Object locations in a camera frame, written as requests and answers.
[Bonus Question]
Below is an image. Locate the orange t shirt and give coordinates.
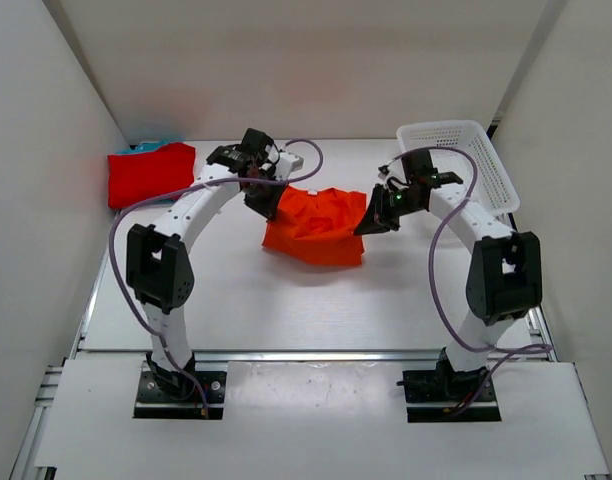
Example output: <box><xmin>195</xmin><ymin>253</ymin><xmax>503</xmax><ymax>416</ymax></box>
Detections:
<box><xmin>262</xmin><ymin>186</ymin><xmax>367</xmax><ymax>267</ymax></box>

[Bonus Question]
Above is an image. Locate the teal t shirt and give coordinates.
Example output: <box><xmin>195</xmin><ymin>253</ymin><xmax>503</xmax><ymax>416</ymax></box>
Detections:
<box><xmin>116</xmin><ymin>140</ymin><xmax>169</xmax><ymax>155</ymax></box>

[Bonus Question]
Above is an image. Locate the red t shirt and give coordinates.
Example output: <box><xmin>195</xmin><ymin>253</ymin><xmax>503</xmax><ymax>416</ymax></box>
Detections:
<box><xmin>107</xmin><ymin>142</ymin><xmax>196</xmax><ymax>210</ymax></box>

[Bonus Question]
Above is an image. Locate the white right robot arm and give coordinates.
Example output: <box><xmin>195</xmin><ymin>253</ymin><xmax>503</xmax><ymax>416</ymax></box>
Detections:
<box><xmin>354</xmin><ymin>147</ymin><xmax>542</xmax><ymax>395</ymax></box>

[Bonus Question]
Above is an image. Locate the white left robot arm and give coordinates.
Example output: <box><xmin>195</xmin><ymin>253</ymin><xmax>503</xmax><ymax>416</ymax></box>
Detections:
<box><xmin>126</xmin><ymin>129</ymin><xmax>303</xmax><ymax>401</ymax></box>

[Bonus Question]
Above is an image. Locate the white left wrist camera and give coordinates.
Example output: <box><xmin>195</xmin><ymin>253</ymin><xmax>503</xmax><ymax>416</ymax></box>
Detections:
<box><xmin>271</xmin><ymin>150</ymin><xmax>304</xmax><ymax>181</ymax></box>

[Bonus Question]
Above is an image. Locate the white wire rack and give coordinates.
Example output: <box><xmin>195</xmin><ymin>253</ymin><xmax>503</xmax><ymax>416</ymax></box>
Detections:
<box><xmin>396</xmin><ymin>120</ymin><xmax>520</xmax><ymax>216</ymax></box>

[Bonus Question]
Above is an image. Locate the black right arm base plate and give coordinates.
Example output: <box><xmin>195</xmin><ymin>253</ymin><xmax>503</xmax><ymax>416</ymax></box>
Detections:
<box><xmin>396</xmin><ymin>367</ymin><xmax>502</xmax><ymax>423</ymax></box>

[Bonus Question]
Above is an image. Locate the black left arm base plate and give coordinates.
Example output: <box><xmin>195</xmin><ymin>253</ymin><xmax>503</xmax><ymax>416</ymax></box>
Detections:
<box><xmin>133</xmin><ymin>366</ymin><xmax>227</xmax><ymax>421</ymax></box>

